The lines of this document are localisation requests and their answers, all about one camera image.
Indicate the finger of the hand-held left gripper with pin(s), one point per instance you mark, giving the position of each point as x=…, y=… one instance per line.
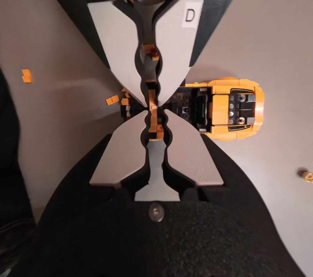
x=117, y=42
x=176, y=49

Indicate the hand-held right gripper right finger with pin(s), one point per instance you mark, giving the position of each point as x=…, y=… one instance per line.
x=193, y=159

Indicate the yellow lego bumper assembly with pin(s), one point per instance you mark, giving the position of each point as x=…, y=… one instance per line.
x=149, y=49

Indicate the small notched yellow lego piece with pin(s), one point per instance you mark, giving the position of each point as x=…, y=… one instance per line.
x=26, y=76

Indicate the small flat yellow lego tile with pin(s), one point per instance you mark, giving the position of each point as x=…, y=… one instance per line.
x=112, y=100

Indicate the yellow lego car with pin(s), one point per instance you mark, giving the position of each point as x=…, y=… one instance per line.
x=225, y=108

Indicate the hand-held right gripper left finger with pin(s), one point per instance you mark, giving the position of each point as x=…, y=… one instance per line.
x=119, y=157

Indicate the yellow angled lego plate piece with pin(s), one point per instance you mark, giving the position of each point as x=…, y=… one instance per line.
x=153, y=113

